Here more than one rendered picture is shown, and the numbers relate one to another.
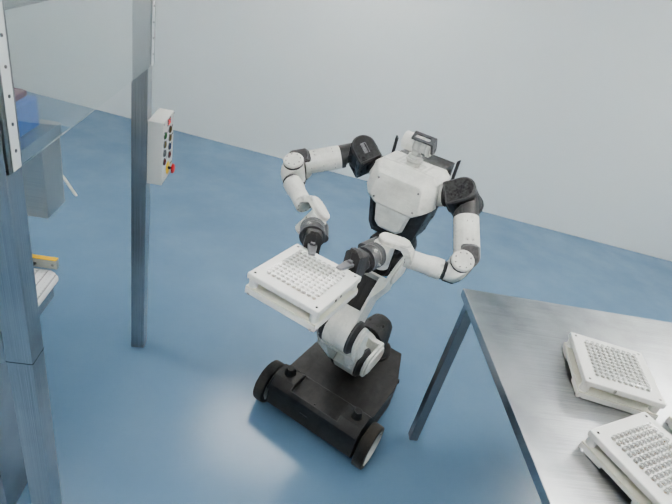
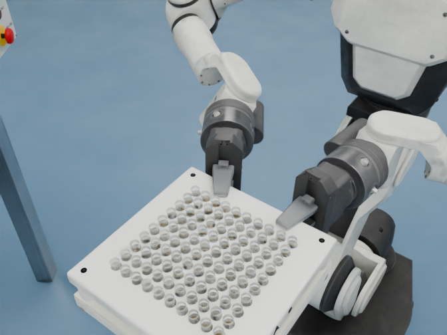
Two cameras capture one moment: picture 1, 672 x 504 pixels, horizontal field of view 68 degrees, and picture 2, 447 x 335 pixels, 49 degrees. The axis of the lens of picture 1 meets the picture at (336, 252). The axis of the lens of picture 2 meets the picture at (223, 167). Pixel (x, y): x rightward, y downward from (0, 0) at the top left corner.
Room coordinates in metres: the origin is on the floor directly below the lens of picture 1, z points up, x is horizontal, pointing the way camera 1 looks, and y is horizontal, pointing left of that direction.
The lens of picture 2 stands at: (0.84, -0.03, 1.52)
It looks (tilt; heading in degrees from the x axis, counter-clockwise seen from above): 41 degrees down; 12
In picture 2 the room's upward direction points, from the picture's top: straight up
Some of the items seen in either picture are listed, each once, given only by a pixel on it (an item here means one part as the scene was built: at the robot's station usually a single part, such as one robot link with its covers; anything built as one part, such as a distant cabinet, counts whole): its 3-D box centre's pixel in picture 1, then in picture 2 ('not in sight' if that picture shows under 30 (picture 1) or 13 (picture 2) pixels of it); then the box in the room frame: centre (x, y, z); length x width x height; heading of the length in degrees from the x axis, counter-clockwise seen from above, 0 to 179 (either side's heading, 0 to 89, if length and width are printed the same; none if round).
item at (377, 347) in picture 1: (356, 351); (342, 274); (1.81, -0.21, 0.28); 0.21 x 0.20 x 0.13; 155
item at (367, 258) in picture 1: (361, 262); (333, 190); (1.38, -0.09, 1.02); 0.12 x 0.10 x 0.13; 148
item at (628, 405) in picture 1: (606, 378); not in sight; (1.31, -0.96, 0.85); 0.24 x 0.24 x 0.02; 85
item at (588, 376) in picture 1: (614, 367); not in sight; (1.31, -0.96, 0.90); 0.25 x 0.24 x 0.02; 175
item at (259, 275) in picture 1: (306, 277); (206, 260); (1.22, 0.07, 1.02); 0.25 x 0.24 x 0.02; 66
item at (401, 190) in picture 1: (409, 192); (416, 13); (1.85, -0.22, 1.10); 0.34 x 0.30 x 0.36; 65
